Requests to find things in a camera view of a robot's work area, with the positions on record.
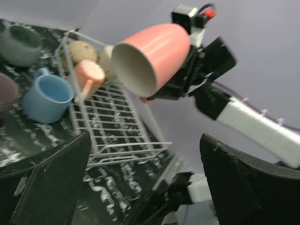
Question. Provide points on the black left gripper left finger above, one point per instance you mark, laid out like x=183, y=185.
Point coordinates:
x=43, y=189

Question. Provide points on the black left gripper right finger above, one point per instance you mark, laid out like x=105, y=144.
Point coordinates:
x=246, y=190

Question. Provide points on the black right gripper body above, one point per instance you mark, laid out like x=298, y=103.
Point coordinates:
x=211, y=62

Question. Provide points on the pink mug white inside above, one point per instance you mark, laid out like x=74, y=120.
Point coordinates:
x=147, y=60

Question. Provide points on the light pink mug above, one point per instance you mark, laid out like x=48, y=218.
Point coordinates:
x=90, y=77

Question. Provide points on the tan glazed round mug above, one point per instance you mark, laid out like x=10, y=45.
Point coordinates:
x=81, y=50

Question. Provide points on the green-inside mushroom pattern mug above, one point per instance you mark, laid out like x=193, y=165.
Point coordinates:
x=105, y=61

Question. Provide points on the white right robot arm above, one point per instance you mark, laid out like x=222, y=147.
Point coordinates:
x=189, y=188

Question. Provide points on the light blue ceramic mug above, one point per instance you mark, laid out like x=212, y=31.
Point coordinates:
x=48, y=97

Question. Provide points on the purple ceramic mug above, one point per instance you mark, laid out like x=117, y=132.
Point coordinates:
x=9, y=94

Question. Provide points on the dark grey round mug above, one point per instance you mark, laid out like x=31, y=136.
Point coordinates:
x=19, y=46

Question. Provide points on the white wire dish rack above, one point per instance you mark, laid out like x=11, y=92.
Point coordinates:
x=117, y=132

